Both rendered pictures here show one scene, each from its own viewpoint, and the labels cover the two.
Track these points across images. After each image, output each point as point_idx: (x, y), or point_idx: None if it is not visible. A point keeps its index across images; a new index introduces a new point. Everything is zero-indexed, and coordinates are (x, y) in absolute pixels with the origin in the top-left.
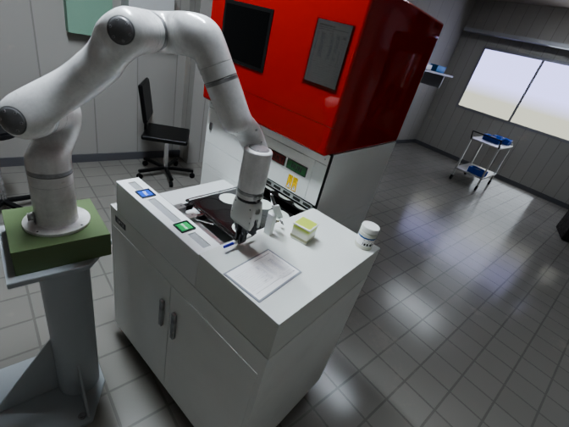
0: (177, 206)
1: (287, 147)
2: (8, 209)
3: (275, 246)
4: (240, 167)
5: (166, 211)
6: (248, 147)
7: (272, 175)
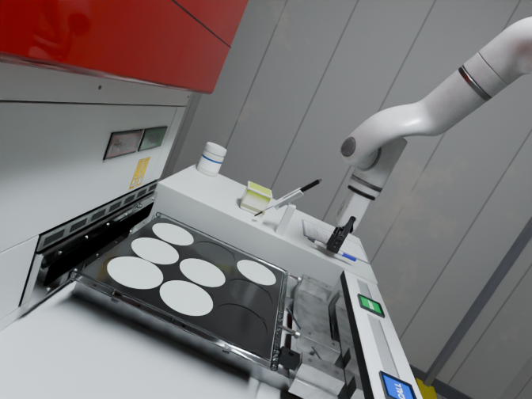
0: (318, 364)
1: (147, 108)
2: None
3: (293, 229)
4: (393, 165)
5: (377, 340)
6: (404, 138)
7: (108, 192)
